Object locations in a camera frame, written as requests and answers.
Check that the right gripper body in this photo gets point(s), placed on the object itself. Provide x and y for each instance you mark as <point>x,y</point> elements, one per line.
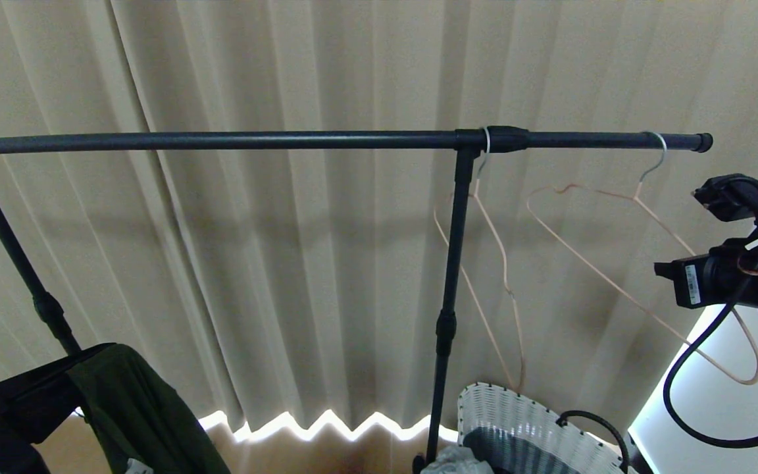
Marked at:
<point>728,276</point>

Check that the pink clothes hanger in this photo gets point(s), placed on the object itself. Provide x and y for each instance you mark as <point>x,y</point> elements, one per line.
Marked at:
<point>489,224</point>
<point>616,287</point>

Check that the green long-sleeved shirt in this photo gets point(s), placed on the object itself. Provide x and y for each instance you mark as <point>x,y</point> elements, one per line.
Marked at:
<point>149,415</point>

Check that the white laundry basket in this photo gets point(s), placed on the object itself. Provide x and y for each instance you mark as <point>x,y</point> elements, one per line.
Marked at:
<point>524,411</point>

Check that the black clothes rack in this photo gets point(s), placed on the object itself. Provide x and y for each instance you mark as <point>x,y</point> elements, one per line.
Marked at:
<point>287,139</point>

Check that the pale grey garment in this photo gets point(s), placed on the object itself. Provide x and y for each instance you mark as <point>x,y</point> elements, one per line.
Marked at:
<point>458,461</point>

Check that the beige curtain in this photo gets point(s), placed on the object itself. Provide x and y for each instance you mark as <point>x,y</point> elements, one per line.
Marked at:
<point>287,59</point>

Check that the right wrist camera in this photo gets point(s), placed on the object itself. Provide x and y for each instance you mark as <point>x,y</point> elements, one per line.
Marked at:
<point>737,197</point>

